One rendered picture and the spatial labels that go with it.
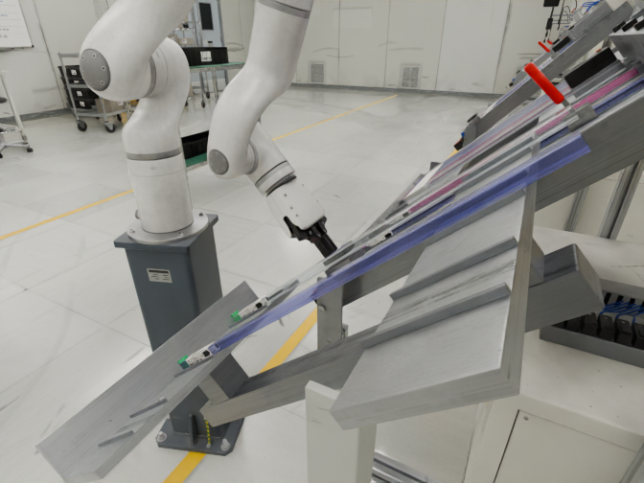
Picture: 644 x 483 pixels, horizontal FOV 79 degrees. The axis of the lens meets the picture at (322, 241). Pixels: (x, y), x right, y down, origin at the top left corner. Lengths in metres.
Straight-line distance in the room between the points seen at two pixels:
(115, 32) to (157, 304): 0.61
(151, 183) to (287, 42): 0.43
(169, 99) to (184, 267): 0.38
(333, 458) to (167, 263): 0.66
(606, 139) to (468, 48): 8.95
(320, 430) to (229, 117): 0.50
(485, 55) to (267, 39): 8.78
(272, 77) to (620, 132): 0.50
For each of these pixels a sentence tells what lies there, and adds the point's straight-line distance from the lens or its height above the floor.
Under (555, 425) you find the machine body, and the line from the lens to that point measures 0.77.
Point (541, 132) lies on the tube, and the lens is 0.37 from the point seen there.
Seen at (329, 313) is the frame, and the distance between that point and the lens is 0.69.
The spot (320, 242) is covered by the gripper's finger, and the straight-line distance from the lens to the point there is 0.79.
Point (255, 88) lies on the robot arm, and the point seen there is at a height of 1.04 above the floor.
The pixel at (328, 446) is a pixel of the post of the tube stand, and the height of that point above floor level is 0.74.
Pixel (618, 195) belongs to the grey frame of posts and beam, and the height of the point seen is 0.75.
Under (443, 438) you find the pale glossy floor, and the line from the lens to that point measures 1.42.
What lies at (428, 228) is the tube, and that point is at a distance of 0.28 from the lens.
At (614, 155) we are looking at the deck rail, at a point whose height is 1.00.
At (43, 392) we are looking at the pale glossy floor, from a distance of 1.78.
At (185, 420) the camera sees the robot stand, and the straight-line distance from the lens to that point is 1.37.
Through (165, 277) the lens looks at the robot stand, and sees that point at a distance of 1.01.
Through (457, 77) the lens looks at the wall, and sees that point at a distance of 9.51.
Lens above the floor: 1.12
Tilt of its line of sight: 28 degrees down
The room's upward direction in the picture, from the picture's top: straight up
